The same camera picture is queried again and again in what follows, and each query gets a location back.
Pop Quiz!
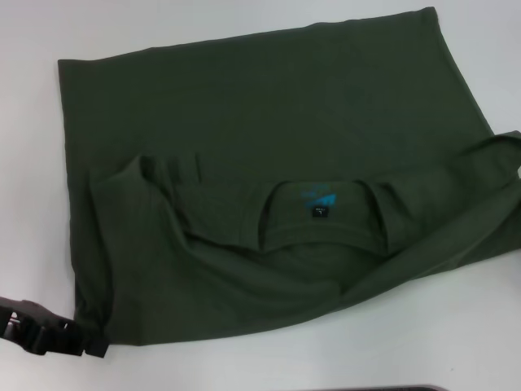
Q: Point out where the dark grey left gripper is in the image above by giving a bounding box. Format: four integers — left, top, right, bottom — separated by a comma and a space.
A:
0, 296, 110, 360

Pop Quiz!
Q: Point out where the dark green FREE t-shirt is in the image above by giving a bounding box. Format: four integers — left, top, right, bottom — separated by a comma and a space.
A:
55, 5, 521, 348

